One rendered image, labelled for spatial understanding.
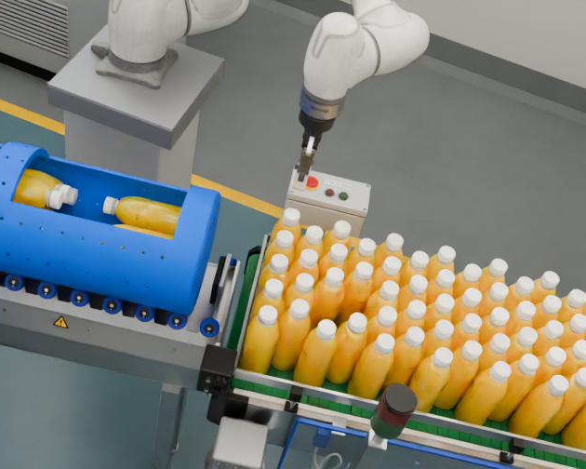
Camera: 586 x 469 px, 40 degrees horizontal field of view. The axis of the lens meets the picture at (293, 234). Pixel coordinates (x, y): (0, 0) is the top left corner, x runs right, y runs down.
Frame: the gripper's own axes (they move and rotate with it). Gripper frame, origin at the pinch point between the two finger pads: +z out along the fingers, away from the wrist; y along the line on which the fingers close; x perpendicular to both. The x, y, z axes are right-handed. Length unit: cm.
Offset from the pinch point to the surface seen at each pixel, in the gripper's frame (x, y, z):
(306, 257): 5.5, 12.1, 12.3
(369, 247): 19.5, 4.4, 12.3
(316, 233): 6.7, 4.1, 12.3
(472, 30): 73, -242, 99
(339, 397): 19.4, 37.0, 26.6
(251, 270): -6.2, 1.9, 33.9
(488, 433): 53, 37, 27
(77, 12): -103, -145, 77
